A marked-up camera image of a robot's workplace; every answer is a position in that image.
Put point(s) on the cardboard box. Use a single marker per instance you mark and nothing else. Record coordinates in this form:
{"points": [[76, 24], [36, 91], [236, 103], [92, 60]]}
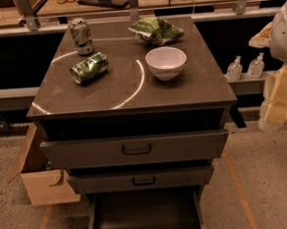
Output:
{"points": [[43, 184]]}

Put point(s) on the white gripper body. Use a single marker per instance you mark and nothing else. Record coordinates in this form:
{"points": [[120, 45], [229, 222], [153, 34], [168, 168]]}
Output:
{"points": [[284, 36]]}

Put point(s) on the grey bottom drawer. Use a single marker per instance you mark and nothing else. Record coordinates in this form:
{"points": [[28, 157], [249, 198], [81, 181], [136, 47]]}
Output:
{"points": [[176, 208]]}

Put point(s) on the grey drawer cabinet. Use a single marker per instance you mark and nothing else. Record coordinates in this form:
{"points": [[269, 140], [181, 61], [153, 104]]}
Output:
{"points": [[127, 100]]}

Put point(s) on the upright white green soda can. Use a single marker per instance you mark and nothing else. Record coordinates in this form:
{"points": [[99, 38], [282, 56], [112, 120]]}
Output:
{"points": [[80, 32]]}

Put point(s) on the grey drawer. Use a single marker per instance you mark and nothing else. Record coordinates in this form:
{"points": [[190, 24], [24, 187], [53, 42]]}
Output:
{"points": [[122, 151], [141, 180], [176, 208]]}

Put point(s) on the white bowl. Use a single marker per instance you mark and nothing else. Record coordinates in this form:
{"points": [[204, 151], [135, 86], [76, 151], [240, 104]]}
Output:
{"points": [[166, 63]]}

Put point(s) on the clear sanitizer bottle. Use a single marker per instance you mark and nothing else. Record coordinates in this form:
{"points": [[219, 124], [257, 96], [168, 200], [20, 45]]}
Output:
{"points": [[256, 67], [234, 70]]}

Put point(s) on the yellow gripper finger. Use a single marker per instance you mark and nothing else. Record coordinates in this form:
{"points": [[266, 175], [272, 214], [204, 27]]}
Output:
{"points": [[262, 38], [273, 111]]}

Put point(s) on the grey top drawer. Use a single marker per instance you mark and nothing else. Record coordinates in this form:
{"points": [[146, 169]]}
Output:
{"points": [[122, 151]]}

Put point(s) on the grey middle drawer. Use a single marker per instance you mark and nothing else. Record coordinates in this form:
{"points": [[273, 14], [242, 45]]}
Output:
{"points": [[141, 180]]}

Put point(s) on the left clear sanitizer bottle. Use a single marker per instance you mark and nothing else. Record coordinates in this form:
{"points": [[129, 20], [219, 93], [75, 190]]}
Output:
{"points": [[234, 70]]}

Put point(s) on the right clear sanitizer bottle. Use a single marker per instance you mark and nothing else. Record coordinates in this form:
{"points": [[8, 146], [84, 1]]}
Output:
{"points": [[256, 67]]}

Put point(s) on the green chip bag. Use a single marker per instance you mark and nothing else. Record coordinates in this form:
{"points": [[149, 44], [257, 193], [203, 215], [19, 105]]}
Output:
{"points": [[156, 31]]}

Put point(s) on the crushed green soda can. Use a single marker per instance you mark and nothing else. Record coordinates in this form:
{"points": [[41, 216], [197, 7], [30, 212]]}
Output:
{"points": [[91, 67]]}

